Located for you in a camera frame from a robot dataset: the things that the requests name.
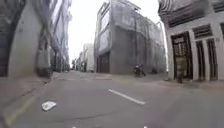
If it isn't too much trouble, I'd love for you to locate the grey concrete multi-storey building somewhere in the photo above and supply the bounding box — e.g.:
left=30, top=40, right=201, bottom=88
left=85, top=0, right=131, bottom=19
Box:
left=93, top=0, right=168, bottom=75

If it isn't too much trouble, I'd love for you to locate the row of distant buildings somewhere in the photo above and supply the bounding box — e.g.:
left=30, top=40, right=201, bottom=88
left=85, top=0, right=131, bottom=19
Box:
left=71, top=42, right=95, bottom=73

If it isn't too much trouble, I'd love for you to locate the grey asphalt road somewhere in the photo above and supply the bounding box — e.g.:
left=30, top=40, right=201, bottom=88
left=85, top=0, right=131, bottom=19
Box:
left=0, top=70, right=224, bottom=128

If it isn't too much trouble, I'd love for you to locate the white litter scrap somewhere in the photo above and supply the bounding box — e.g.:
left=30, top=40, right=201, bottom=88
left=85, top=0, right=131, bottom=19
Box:
left=41, top=100, right=58, bottom=112

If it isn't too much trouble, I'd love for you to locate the white building with dark doors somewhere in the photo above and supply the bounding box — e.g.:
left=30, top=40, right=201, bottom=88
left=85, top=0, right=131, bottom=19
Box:
left=157, top=0, right=224, bottom=82

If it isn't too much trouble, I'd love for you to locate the grey building with pillar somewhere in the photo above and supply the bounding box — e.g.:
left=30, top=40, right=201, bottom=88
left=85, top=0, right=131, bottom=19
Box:
left=0, top=0, right=73, bottom=79

